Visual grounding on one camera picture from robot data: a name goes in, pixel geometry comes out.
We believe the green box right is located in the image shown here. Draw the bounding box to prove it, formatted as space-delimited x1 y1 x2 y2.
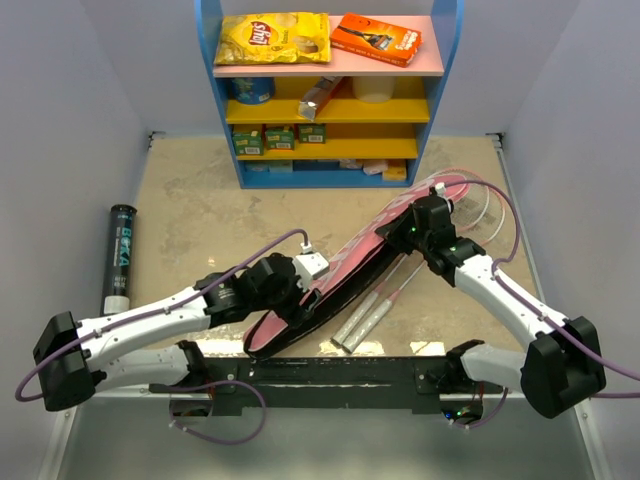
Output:
297 124 327 144

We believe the green box left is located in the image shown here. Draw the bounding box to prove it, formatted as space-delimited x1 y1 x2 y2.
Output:
232 128 264 156

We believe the white cup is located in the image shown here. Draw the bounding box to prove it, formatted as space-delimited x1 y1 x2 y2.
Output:
352 76 396 104

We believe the green box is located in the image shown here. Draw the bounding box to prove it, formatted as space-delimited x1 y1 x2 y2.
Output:
232 128 264 156
265 125 296 151
297 124 327 144

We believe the blue round can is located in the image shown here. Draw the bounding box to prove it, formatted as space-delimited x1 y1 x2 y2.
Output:
231 77 275 105

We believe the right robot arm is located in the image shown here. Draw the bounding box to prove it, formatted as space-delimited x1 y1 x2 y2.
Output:
376 194 606 418

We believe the yellow soap packet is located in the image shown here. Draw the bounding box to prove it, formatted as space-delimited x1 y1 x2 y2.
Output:
382 164 407 182

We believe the pink soap packet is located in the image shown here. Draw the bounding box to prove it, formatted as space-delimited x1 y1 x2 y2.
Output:
362 159 389 176

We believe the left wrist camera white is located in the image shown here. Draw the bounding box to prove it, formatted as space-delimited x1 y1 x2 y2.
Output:
292 242 330 291

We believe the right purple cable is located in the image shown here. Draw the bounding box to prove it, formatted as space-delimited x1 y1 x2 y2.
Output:
442 180 640 400

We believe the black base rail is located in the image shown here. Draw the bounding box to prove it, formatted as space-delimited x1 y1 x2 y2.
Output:
167 355 486 417

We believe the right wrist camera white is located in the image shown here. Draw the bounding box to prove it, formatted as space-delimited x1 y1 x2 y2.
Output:
433 182 454 213

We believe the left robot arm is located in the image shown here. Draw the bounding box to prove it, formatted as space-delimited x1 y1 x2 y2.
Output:
33 253 329 412

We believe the green box middle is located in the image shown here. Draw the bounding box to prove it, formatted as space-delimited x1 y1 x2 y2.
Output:
265 125 296 151

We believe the purple cable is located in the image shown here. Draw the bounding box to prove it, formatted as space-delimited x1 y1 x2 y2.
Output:
14 228 314 403
442 180 640 400

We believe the pink racket bag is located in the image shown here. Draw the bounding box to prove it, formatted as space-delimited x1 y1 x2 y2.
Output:
243 173 464 360

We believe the black shuttlecock tube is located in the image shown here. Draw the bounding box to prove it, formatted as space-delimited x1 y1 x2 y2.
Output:
100 204 137 316

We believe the blue shelf unit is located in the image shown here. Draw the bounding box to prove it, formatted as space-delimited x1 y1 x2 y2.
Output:
194 1 464 188

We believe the orange razor box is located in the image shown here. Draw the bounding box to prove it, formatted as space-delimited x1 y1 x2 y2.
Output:
329 13 422 68

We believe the silver orange carton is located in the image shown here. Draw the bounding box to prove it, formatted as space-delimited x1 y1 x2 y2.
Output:
298 76 346 122

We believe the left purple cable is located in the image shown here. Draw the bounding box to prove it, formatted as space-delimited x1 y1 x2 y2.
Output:
14 228 314 403

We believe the yellow Lays chips bag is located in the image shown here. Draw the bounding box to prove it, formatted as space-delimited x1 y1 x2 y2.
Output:
214 12 331 66

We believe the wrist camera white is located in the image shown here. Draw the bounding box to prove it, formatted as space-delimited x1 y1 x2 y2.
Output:
292 242 330 291
433 182 454 213

